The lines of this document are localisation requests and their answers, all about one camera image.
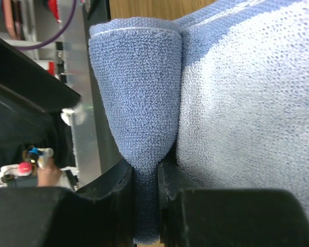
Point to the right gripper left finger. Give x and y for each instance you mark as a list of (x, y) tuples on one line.
[(98, 214)]

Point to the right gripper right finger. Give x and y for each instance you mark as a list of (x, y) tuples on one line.
[(194, 216)]

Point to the light blue towel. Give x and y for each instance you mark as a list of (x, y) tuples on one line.
[(227, 85)]

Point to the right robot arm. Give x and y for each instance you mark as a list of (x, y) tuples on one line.
[(27, 96)]

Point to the distant person's hand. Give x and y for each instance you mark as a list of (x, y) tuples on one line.
[(49, 175)]

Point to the aluminium frame rail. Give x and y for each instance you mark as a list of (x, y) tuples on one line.
[(76, 63)]

